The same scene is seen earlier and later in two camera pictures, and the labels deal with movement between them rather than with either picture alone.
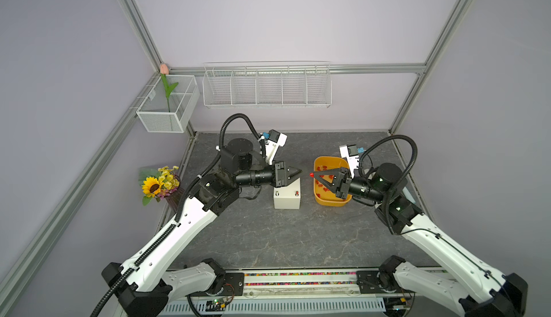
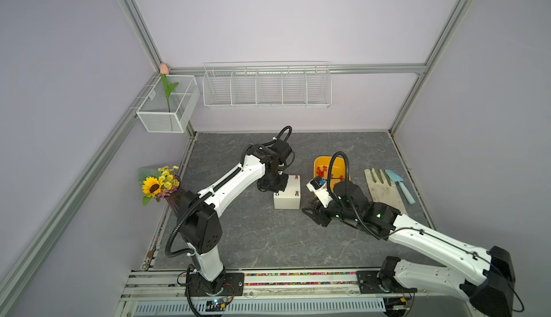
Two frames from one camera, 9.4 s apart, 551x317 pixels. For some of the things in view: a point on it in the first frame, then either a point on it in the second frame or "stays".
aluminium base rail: (305, 285) stays
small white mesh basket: (153, 111) stays
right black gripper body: (342, 192) -> (331, 212)
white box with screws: (288, 197) stays
